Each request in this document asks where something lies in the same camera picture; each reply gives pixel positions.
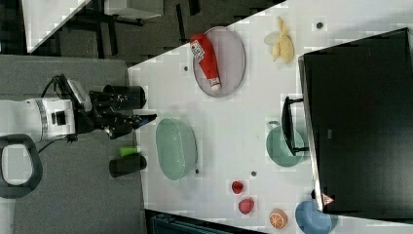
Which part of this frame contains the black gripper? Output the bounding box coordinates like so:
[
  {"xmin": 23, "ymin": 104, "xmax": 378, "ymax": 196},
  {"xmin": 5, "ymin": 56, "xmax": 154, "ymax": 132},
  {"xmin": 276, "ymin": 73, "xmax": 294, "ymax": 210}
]
[{"xmin": 77, "ymin": 92, "xmax": 157, "ymax": 139}]

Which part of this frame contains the green plastic strainer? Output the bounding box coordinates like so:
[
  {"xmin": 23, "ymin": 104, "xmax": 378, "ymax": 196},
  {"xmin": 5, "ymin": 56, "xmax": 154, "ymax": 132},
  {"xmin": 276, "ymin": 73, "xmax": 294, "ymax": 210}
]
[{"xmin": 156, "ymin": 118, "xmax": 198, "ymax": 180}]

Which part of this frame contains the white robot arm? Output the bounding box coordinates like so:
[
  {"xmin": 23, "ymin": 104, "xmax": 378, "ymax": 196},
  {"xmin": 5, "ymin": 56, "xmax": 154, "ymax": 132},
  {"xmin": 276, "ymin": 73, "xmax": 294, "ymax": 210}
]
[{"xmin": 1, "ymin": 92, "xmax": 157, "ymax": 199}]

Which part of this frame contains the black cylinder with green tip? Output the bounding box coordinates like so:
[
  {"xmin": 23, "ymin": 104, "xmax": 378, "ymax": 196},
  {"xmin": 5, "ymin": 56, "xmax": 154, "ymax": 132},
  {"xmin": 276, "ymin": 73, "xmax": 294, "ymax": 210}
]
[{"xmin": 109, "ymin": 146, "xmax": 147, "ymax": 177}]

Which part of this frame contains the red ketchup bottle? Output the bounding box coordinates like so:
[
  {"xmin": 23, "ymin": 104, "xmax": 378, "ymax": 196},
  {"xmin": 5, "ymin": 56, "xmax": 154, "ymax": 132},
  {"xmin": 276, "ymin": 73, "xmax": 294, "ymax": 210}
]
[{"xmin": 190, "ymin": 33, "xmax": 221, "ymax": 92}]

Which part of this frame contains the dark teal crate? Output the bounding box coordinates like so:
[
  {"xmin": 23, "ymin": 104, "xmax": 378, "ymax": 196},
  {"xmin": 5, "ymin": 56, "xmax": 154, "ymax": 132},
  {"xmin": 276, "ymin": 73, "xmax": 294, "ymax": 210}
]
[{"xmin": 149, "ymin": 214, "xmax": 261, "ymax": 234}]

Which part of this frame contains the grey round plate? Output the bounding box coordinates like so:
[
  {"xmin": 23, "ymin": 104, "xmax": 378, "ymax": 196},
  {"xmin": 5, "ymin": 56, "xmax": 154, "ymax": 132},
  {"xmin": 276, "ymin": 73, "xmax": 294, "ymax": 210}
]
[{"xmin": 193, "ymin": 26, "xmax": 245, "ymax": 98}]

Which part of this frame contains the small red fruit toy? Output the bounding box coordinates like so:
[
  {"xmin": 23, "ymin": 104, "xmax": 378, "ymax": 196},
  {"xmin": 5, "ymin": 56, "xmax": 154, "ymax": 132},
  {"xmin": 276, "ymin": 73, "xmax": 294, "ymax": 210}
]
[{"xmin": 231, "ymin": 180, "xmax": 244, "ymax": 194}]

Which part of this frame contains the red strawberry toy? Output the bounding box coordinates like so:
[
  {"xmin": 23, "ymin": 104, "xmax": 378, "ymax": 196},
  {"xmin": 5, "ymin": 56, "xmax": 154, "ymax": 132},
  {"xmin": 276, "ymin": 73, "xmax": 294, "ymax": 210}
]
[{"xmin": 239, "ymin": 198, "xmax": 254, "ymax": 215}]

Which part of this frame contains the white side table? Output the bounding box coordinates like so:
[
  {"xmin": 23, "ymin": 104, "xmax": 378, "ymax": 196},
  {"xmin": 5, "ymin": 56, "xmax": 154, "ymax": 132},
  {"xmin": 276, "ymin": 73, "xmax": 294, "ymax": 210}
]
[{"xmin": 20, "ymin": 0, "xmax": 91, "ymax": 54}]

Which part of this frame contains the green mug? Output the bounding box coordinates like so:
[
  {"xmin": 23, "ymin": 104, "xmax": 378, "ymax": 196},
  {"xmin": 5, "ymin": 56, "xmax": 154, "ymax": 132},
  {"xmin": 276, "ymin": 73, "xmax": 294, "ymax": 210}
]
[{"xmin": 266, "ymin": 121, "xmax": 304, "ymax": 168}]

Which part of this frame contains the yellow peeled banana toy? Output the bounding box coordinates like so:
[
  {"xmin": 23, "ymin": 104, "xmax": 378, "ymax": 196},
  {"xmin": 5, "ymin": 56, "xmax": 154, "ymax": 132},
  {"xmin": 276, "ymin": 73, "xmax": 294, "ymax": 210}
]
[{"xmin": 264, "ymin": 17, "xmax": 294, "ymax": 64}]

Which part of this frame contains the orange slice toy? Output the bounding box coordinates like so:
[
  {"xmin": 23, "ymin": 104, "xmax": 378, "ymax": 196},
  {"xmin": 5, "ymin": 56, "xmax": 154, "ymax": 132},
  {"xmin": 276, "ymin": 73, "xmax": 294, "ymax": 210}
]
[{"xmin": 269, "ymin": 209, "xmax": 288, "ymax": 229}]

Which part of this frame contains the blue bowl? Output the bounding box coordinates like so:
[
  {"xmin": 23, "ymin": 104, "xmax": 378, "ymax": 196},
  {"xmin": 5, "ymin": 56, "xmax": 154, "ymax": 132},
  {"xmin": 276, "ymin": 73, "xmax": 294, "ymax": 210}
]
[{"xmin": 295, "ymin": 200, "xmax": 333, "ymax": 234}]

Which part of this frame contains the black toaster oven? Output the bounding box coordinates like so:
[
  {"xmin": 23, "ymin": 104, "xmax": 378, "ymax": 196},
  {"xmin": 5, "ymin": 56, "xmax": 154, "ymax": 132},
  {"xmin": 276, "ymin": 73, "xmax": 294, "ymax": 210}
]
[{"xmin": 282, "ymin": 28, "xmax": 413, "ymax": 223}]

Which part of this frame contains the black cylinder post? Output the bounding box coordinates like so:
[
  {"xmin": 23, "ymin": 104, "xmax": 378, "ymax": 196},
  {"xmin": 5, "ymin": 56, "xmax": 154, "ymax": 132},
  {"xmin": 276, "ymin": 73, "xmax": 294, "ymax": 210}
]
[{"xmin": 103, "ymin": 85, "xmax": 146, "ymax": 110}]

